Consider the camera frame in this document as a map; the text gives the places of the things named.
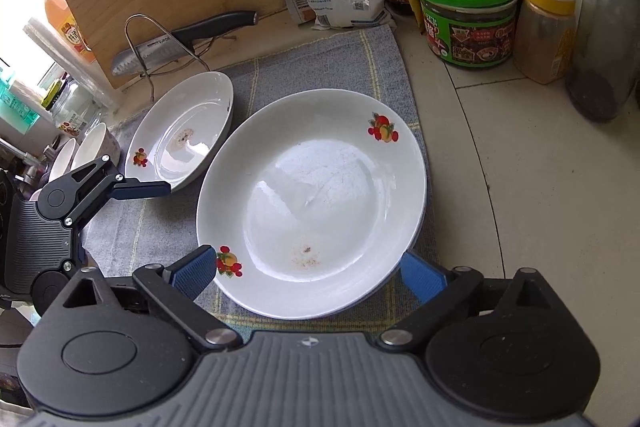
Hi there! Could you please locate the yellow-lid spice jar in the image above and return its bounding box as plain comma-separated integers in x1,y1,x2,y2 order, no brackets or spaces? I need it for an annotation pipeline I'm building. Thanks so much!
512,0,578,85

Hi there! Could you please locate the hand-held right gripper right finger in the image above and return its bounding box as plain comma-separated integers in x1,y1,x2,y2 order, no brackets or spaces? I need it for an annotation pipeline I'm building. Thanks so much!
376,249,557,354

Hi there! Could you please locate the green dish soap bottle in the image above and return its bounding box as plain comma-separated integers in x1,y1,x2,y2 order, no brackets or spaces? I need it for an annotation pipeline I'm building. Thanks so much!
0,82,38,128

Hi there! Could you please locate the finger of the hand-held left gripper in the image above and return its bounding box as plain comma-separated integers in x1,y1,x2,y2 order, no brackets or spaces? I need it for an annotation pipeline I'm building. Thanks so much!
64,154,172,228

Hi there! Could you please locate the black-handled kitchen knife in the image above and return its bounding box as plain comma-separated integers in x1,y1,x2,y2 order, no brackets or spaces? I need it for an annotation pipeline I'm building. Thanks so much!
111,10,261,78

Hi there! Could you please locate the blue-grey checked towel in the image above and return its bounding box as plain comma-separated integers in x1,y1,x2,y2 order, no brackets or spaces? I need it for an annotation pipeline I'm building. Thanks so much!
80,24,436,338

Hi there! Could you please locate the red-cap glass bottle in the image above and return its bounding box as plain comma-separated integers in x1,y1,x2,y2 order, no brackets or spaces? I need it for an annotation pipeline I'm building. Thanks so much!
565,0,640,124

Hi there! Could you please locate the metal wire rack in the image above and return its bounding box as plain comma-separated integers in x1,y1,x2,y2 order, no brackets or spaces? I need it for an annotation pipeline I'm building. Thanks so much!
124,14,236,105

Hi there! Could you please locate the clear glass jar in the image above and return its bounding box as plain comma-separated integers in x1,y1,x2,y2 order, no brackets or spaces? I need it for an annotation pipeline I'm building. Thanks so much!
50,77,108,140

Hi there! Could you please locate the white bowl pink flower print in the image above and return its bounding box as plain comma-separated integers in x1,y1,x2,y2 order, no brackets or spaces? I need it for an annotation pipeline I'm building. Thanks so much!
70,123,122,172
47,137,81,184

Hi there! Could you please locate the tall clear plastic wrap roll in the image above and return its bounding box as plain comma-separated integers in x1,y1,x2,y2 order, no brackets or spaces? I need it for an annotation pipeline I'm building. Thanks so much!
22,17,121,112

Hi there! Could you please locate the white plate red flower print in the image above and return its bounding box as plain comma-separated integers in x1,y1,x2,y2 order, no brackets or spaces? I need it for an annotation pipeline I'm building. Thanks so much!
124,71,235,194

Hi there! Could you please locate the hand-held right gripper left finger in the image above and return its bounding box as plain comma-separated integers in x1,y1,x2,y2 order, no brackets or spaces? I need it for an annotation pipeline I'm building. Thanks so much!
62,245,242,354

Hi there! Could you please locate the white plate fruit print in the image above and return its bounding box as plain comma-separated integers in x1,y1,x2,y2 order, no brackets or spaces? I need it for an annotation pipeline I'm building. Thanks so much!
196,88,429,319

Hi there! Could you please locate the green-lid sauce jar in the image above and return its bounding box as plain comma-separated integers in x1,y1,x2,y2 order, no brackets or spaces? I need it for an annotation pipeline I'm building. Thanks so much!
412,0,521,70

